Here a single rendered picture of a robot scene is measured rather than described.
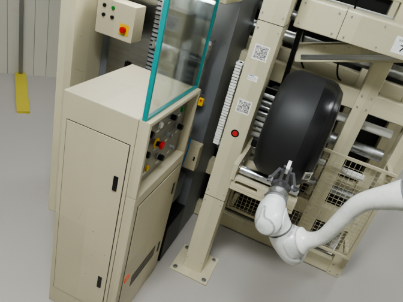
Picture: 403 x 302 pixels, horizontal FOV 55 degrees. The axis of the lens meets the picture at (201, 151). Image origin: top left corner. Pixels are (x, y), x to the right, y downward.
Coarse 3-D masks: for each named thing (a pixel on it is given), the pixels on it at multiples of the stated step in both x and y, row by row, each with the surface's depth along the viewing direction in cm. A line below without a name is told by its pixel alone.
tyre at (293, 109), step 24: (288, 96) 178; (312, 96) 177; (336, 96) 180; (264, 120) 187; (288, 120) 176; (312, 120) 174; (264, 144) 183; (288, 144) 177; (312, 144) 174; (264, 168) 193; (312, 168) 183
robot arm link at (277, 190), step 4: (272, 188) 150; (276, 188) 150; (280, 188) 150; (268, 192) 149; (272, 192) 148; (276, 192) 147; (280, 192) 148; (284, 192) 149; (264, 196) 150; (284, 196) 148
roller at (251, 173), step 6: (240, 168) 206; (246, 168) 206; (246, 174) 206; (252, 174) 205; (258, 174) 204; (264, 174) 205; (258, 180) 205; (264, 180) 203; (288, 192) 201; (294, 192) 200
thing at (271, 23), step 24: (264, 0) 176; (288, 0) 173; (264, 24) 180; (264, 72) 189; (240, 96) 198; (240, 120) 203; (240, 144) 209; (216, 168) 220; (216, 192) 226; (216, 216) 233; (192, 240) 247; (192, 264) 255
